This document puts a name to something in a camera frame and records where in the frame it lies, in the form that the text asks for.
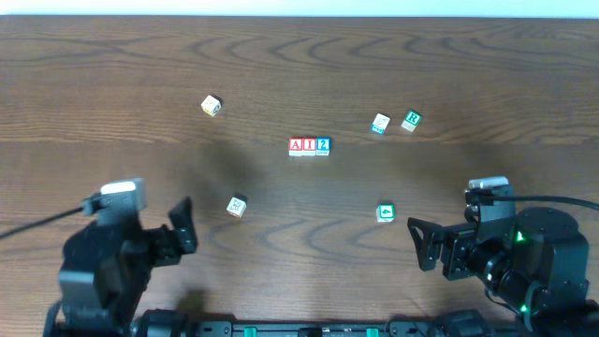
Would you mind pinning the blue edged picture block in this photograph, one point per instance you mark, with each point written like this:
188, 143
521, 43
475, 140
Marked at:
380, 123

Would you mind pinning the red edged butterfly block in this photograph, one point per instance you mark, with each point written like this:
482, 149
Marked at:
236, 207

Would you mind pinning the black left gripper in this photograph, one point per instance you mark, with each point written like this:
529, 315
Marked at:
169, 244

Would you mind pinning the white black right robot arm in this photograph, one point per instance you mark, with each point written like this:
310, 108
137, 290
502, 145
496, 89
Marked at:
535, 261

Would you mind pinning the yellow wooden block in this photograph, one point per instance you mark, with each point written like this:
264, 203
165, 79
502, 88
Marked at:
211, 105

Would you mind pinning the green letter R block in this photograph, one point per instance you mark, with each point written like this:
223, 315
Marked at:
411, 120

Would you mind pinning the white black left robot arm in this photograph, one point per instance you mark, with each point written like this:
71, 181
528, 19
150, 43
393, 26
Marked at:
107, 265

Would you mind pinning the red letter I block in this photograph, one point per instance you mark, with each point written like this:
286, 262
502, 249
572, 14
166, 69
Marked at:
309, 146

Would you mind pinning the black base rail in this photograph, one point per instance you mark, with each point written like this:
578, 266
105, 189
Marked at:
397, 328

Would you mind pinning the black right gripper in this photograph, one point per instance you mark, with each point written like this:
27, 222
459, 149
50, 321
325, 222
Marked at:
450, 248

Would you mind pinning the green number 4 block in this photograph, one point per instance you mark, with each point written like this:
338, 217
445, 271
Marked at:
385, 213

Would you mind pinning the blue number 2 block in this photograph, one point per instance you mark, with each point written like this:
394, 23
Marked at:
323, 146

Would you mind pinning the red letter A block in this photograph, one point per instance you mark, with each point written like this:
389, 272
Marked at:
295, 147

